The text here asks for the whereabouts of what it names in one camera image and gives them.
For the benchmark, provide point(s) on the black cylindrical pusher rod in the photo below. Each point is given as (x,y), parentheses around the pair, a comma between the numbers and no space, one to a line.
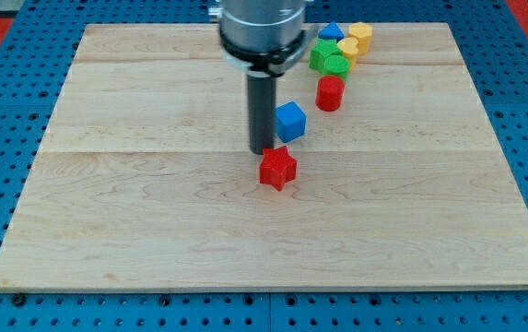
(261,100)

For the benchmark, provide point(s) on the red star block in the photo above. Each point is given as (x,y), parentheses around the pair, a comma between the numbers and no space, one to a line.
(277,168)

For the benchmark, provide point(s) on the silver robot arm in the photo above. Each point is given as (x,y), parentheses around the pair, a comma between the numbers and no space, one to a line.
(263,39)

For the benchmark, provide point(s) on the green star block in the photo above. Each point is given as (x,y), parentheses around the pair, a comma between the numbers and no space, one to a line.
(321,51)

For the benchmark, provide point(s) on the blue cube block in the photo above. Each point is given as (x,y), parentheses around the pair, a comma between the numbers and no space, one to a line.
(290,122)

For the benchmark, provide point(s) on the red cylinder block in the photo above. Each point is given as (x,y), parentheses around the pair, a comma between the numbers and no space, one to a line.
(330,91)

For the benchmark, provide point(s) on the green cylinder block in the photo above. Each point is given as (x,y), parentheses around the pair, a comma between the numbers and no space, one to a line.
(336,65)

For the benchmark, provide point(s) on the blue triangle block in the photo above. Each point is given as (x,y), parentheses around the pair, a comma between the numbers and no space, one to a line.
(331,31)

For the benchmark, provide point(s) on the yellow heart block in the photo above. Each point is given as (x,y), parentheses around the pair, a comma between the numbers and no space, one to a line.
(349,49)

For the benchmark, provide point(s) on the yellow hexagon block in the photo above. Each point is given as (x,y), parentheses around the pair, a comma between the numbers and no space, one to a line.
(363,33)

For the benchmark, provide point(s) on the wooden board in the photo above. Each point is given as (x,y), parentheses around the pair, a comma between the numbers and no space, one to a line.
(144,182)

